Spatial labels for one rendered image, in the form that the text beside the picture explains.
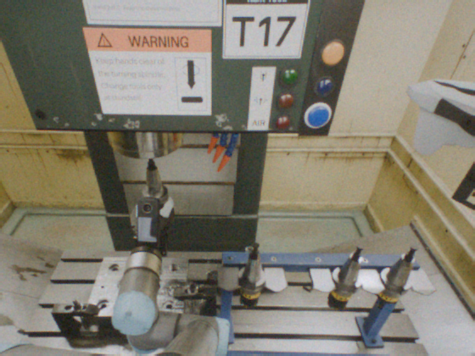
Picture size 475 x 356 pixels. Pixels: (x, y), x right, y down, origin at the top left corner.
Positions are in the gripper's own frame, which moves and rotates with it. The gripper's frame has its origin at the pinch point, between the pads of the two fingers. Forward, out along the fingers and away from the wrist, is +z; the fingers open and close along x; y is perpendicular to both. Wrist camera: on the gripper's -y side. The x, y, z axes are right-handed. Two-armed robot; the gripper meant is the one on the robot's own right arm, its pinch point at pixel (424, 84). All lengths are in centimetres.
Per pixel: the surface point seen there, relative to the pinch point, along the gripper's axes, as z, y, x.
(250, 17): 18.2, -3.8, -8.7
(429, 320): 0, 91, 62
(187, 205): 82, 76, 9
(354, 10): 12.3, -4.3, 1.5
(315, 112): 12.5, 7.3, -0.5
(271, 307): 26, 82, 13
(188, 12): 22.0, -4.2, -15.0
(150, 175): 44, 31, -16
